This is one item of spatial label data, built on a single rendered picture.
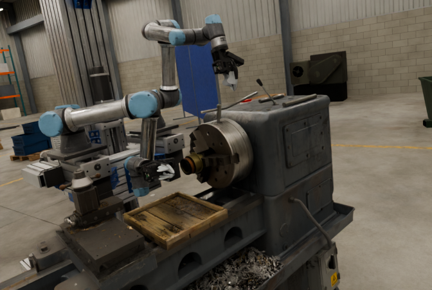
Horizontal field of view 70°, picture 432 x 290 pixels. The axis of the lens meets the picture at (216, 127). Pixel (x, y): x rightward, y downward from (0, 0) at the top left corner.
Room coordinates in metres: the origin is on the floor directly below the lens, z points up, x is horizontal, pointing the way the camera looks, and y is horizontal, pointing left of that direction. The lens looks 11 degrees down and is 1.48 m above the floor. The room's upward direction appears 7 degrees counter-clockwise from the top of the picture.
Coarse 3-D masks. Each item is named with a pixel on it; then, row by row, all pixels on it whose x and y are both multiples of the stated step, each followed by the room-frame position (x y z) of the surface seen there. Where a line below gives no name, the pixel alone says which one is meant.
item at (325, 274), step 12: (300, 204) 1.38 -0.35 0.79; (324, 252) 1.51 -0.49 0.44; (336, 252) 1.57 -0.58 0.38; (312, 264) 1.50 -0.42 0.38; (324, 264) 1.49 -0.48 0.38; (336, 264) 1.57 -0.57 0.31; (312, 276) 1.50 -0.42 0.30; (324, 276) 1.48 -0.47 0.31; (336, 276) 1.56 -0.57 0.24; (312, 288) 1.51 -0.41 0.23; (324, 288) 1.47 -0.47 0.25
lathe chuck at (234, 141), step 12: (216, 120) 1.44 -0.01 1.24; (204, 132) 1.41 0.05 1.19; (216, 132) 1.35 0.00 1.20; (228, 132) 1.34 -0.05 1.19; (216, 144) 1.36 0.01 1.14; (228, 144) 1.29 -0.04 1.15; (240, 144) 1.32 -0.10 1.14; (204, 156) 1.43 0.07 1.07; (240, 156) 1.30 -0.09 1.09; (216, 168) 1.38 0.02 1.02; (228, 168) 1.31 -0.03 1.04; (240, 168) 1.31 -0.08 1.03; (216, 180) 1.39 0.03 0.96; (228, 180) 1.32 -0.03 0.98
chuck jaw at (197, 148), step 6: (192, 132) 1.42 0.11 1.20; (198, 132) 1.43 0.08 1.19; (192, 138) 1.42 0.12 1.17; (198, 138) 1.41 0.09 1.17; (192, 144) 1.39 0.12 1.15; (198, 144) 1.39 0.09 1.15; (204, 144) 1.40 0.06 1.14; (192, 150) 1.36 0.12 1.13; (198, 150) 1.36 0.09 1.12; (204, 150) 1.39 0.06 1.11
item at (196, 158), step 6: (186, 156) 1.33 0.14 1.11; (192, 156) 1.31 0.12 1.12; (198, 156) 1.31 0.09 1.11; (180, 162) 1.32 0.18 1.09; (186, 162) 1.28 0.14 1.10; (192, 162) 1.29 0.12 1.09; (198, 162) 1.30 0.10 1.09; (186, 168) 1.33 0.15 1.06; (192, 168) 1.28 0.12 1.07; (198, 168) 1.30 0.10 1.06; (186, 174) 1.30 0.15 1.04
